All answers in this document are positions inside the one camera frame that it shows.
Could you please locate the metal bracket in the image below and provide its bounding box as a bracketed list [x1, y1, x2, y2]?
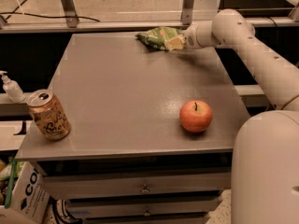
[61, 0, 78, 28]
[181, 0, 194, 25]

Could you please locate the black cable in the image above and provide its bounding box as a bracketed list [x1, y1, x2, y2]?
[0, 12, 101, 23]

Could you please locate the lower drawer handle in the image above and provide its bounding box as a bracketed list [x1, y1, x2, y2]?
[143, 208, 151, 217]

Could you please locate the top drawer handle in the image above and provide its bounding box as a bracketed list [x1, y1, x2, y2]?
[141, 183, 150, 194]

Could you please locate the right metal bracket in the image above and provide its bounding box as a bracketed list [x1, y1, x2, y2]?
[181, 0, 194, 25]

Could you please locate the green jalapeno chip bag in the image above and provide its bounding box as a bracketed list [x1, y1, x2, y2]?
[136, 27, 185, 51]

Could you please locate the red apple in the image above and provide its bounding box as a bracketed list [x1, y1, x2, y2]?
[179, 100, 212, 133]

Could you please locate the white pump bottle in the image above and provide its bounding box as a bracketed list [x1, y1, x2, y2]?
[0, 71, 25, 103]

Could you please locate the white cardboard box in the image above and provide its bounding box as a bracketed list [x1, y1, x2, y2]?
[0, 162, 50, 224]

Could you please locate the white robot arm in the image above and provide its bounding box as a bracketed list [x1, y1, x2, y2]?
[183, 9, 299, 224]

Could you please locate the left metal bracket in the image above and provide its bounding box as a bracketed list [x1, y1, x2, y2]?
[61, 0, 78, 28]

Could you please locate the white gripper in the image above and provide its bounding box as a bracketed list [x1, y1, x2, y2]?
[164, 21, 219, 50]

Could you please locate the grey drawer cabinet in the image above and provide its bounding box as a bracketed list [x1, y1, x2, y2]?
[17, 33, 249, 224]

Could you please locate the drawer handle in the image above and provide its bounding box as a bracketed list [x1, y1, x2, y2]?
[141, 183, 150, 194]
[143, 208, 151, 217]

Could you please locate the orange soda can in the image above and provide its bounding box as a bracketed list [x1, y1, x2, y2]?
[27, 90, 71, 140]

